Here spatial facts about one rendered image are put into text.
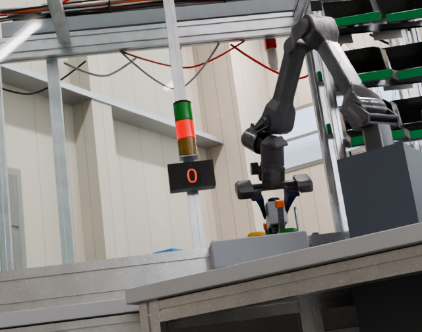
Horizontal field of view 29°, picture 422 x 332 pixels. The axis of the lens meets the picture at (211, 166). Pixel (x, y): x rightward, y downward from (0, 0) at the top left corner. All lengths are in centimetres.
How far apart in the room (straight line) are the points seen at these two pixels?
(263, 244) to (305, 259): 38
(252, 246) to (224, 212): 805
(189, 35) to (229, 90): 678
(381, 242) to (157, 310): 47
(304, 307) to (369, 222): 27
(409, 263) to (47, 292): 83
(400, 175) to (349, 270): 28
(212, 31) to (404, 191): 187
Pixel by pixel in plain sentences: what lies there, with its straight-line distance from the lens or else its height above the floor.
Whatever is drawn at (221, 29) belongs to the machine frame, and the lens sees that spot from 335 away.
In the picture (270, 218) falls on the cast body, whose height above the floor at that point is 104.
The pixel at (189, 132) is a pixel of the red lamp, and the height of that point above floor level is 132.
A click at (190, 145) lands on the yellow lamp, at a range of 219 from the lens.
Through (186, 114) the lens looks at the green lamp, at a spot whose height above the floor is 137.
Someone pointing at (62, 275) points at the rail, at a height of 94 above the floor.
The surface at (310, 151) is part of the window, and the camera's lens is 1035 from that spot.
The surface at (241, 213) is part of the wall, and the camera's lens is 971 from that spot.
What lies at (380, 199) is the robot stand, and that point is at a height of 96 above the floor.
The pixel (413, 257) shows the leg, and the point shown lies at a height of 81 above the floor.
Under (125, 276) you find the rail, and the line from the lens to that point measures 183.
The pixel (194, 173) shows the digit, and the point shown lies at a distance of 216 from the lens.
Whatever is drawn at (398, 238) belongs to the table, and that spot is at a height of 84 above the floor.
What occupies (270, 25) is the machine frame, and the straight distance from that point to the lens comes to 337.
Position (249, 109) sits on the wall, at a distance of 1023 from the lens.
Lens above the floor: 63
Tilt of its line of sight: 16 degrees up
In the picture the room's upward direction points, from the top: 8 degrees counter-clockwise
